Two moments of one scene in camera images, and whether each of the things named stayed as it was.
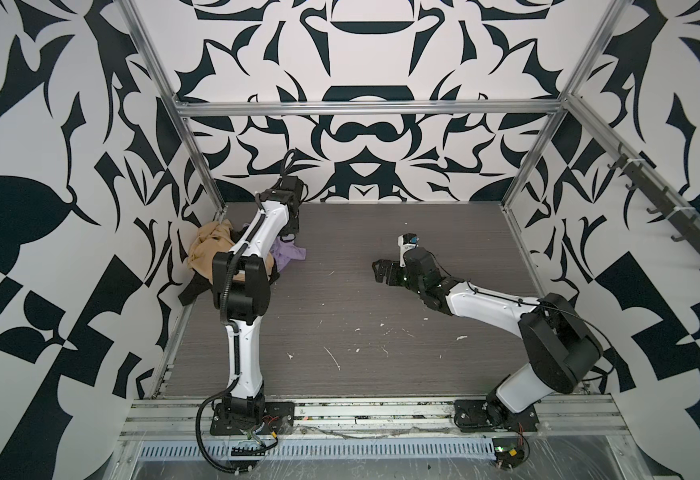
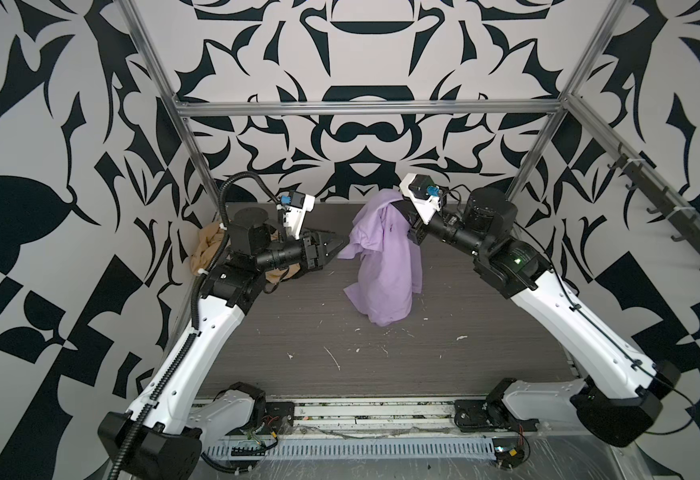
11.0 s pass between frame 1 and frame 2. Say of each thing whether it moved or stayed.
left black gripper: moved
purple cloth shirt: moved
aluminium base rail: stayed
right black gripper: moved
